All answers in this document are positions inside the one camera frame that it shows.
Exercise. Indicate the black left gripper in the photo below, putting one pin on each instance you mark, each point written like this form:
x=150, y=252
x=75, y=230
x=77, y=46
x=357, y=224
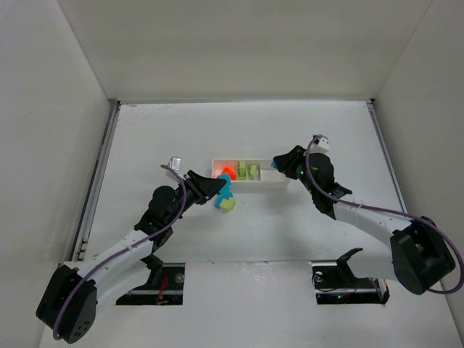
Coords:
x=193, y=185

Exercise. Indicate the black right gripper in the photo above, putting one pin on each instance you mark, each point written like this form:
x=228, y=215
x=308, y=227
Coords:
x=296, y=161

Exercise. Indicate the green lego block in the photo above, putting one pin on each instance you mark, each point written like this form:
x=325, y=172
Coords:
x=241, y=171
x=253, y=170
x=227, y=205

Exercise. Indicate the orange round lego piece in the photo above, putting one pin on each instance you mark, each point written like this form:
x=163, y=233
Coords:
x=230, y=172

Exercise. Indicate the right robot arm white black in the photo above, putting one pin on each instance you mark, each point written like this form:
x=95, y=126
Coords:
x=420, y=256

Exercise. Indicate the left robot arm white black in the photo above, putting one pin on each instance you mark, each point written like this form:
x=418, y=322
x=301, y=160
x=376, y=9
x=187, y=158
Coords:
x=75, y=294

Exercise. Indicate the white three-compartment tray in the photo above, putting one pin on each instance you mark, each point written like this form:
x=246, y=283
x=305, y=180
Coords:
x=267, y=177

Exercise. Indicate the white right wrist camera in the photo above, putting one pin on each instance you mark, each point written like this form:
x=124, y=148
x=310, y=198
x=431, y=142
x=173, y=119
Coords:
x=320, y=144

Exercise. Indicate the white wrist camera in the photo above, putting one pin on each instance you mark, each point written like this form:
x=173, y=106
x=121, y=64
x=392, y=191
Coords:
x=173, y=167
x=320, y=144

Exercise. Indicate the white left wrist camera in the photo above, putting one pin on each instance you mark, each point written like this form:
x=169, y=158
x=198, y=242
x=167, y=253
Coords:
x=173, y=167

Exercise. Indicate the right aluminium table rail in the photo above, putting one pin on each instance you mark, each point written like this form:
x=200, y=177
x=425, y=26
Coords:
x=371, y=108

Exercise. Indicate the aluminium table rail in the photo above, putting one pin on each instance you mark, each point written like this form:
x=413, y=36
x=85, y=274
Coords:
x=80, y=241
x=371, y=108

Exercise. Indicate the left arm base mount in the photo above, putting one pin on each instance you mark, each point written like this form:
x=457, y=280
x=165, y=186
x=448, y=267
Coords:
x=163, y=287

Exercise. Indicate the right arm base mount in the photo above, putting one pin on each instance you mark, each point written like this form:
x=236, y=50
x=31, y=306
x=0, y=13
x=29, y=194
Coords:
x=335, y=283

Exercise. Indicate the left aluminium table rail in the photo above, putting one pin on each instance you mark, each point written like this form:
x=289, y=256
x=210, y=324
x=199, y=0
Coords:
x=80, y=241

